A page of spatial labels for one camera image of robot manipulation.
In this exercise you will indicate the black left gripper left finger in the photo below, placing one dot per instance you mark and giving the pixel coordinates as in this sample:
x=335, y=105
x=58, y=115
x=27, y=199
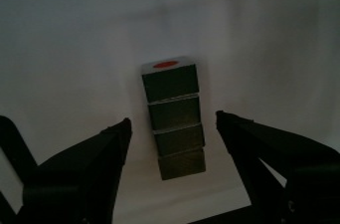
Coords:
x=75, y=175

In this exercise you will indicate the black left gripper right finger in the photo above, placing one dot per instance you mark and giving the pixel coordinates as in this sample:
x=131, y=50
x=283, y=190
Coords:
x=306, y=175

